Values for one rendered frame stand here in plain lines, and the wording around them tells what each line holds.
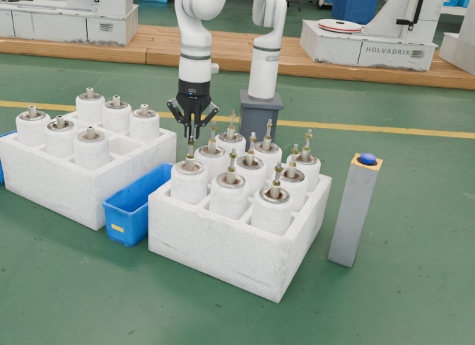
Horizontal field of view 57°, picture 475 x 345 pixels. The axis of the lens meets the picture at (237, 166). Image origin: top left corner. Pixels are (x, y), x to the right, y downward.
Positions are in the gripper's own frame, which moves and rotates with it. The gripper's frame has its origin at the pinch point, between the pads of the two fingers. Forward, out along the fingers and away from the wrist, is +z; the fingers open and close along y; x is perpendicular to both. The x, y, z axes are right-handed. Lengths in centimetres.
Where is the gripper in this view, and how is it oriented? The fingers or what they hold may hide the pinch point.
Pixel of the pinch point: (191, 132)
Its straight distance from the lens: 110.5
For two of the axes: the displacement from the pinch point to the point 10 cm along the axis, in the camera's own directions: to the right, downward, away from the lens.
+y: 9.9, 1.5, -0.8
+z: -0.9, 8.8, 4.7
